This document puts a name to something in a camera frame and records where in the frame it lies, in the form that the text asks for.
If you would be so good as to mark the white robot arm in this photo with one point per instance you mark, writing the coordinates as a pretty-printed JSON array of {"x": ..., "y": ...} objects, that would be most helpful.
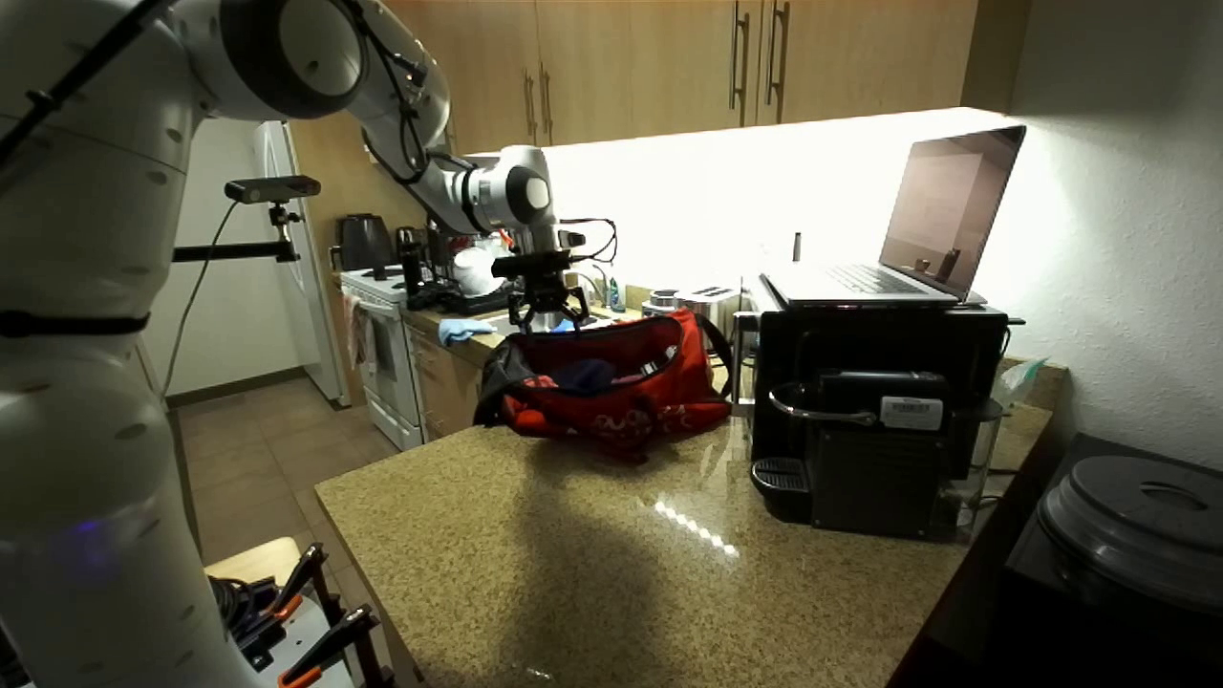
[{"x": 99, "y": 100}]

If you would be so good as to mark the wooden upper cabinets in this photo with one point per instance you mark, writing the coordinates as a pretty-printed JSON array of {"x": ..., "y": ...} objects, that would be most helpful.
[{"x": 598, "y": 70}]

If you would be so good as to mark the black kettle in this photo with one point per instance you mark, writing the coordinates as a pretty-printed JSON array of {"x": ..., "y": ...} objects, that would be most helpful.
[{"x": 363, "y": 243}]

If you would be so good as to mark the open laptop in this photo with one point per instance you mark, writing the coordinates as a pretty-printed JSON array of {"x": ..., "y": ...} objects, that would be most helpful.
[{"x": 937, "y": 233}]

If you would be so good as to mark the red and black bag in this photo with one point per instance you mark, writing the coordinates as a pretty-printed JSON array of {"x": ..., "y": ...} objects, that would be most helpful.
[{"x": 621, "y": 387}]

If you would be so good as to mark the black coffee machine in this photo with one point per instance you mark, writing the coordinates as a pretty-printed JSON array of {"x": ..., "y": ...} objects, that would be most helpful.
[{"x": 867, "y": 414}]

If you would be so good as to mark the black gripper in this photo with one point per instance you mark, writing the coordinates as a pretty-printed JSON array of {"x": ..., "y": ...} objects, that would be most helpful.
[{"x": 538, "y": 287}]

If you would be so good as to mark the grey round appliance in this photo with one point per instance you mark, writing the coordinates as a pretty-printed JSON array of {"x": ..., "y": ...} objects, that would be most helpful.
[{"x": 1146, "y": 526}]

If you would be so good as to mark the tools with orange handles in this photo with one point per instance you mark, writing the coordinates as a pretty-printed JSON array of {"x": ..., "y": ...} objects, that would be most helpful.
[{"x": 291, "y": 624}]

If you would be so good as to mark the white stove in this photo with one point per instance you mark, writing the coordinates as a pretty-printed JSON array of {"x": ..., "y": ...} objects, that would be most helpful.
[{"x": 384, "y": 359}]

